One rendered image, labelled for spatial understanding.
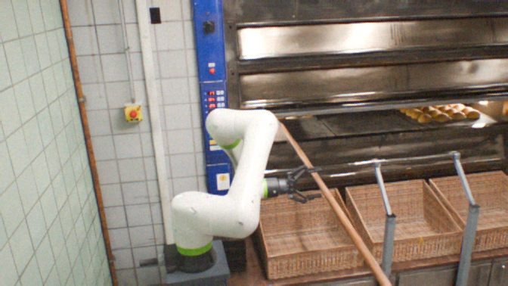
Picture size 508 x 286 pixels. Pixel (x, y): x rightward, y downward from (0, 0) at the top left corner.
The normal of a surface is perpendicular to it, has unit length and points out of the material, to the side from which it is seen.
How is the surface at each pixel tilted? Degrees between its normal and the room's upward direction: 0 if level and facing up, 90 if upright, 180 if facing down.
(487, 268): 90
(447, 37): 70
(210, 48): 90
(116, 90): 90
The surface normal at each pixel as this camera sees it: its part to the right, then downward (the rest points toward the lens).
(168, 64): 0.15, 0.33
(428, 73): 0.13, -0.01
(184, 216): -0.22, 0.30
